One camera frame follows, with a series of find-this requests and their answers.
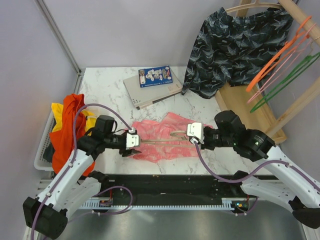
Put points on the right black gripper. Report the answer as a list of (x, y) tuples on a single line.
[(205, 145)]

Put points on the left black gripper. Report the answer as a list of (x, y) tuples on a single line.
[(125, 152)]

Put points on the beige plastic hanger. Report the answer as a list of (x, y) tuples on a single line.
[(175, 136)]

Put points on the pink patterned shorts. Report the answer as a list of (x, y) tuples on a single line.
[(151, 129)]

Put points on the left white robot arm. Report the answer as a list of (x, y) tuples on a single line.
[(49, 212)]

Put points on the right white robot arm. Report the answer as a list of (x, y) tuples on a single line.
[(276, 179)]

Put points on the wooden hanger rack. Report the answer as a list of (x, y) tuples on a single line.
[(235, 98)]

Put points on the dark leaf-print shorts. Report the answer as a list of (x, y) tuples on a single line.
[(232, 50)]

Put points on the orange plastic hanger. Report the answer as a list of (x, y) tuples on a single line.
[(283, 52)]

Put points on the green plastic hanger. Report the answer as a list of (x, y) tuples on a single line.
[(308, 61)]

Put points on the beige hanger under dark shorts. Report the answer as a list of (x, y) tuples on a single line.
[(242, 9)]

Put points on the orange garment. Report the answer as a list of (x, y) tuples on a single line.
[(62, 140)]

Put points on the grey book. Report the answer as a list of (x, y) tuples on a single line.
[(145, 96)]

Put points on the yellow garment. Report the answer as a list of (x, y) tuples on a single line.
[(57, 110)]

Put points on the blue booklet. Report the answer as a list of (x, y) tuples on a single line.
[(155, 76)]

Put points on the white laundry basket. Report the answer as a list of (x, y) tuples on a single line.
[(39, 162)]

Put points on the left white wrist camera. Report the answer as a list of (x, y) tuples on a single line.
[(132, 138)]

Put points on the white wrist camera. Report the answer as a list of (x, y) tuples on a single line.
[(132, 138), (195, 130)]

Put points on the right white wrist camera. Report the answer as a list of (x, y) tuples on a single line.
[(195, 130)]

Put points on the pink wire hanger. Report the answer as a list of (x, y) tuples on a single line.
[(289, 59)]

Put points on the aluminium frame post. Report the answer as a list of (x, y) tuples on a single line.
[(58, 35)]

